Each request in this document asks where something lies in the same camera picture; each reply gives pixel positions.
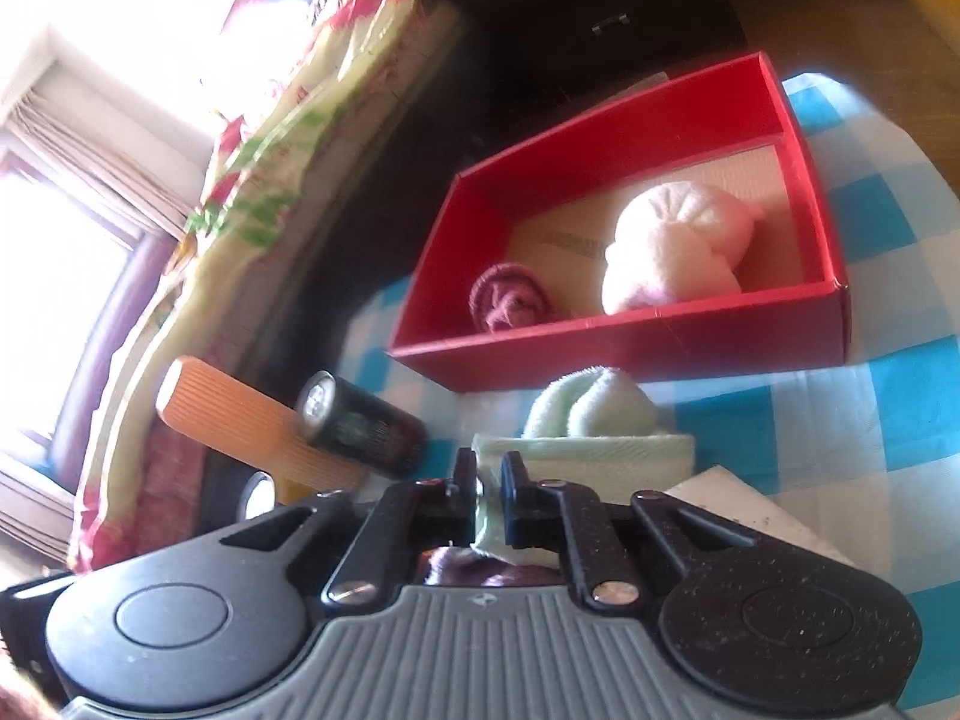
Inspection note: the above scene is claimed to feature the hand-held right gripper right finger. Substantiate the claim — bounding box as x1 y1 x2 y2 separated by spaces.
501 451 760 608

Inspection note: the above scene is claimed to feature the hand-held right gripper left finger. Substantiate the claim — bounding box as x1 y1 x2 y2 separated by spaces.
217 448 482 608

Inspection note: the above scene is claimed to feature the green towel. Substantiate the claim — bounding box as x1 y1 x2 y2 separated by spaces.
471 431 696 552
523 366 670 440

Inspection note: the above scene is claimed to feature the red cardboard box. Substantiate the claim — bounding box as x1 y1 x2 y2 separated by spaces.
386 51 852 393

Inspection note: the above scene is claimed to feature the black drink can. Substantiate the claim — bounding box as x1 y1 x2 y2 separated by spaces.
294 370 430 478

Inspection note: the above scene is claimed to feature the green rolled towel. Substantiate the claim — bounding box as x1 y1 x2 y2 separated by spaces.
523 366 670 440

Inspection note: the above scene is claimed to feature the maroon rolled towel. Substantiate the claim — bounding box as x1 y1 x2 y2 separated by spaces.
471 262 560 335

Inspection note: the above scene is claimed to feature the round silver lid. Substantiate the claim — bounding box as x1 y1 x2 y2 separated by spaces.
238 471 280 523

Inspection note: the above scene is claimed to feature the white paper sheet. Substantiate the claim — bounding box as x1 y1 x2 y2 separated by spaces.
664 465 842 565

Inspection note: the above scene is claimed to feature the orange ribbed block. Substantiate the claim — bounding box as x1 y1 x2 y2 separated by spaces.
156 357 370 494

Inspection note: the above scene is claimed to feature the pale pink rolled towel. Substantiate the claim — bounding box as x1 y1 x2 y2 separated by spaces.
600 186 767 316

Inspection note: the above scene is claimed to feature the blue white checked cloth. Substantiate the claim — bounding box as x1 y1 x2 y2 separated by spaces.
337 73 960 715

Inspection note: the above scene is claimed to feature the floral quilt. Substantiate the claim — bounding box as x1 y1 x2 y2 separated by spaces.
67 0 451 572

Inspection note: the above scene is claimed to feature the purple sofa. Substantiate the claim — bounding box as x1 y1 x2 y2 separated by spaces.
45 232 185 482

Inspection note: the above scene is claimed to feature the beige curtain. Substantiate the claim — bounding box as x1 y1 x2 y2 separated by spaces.
0 86 205 242

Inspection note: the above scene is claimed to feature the dark wooden bed frame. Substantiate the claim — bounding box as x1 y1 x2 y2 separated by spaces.
199 4 492 481

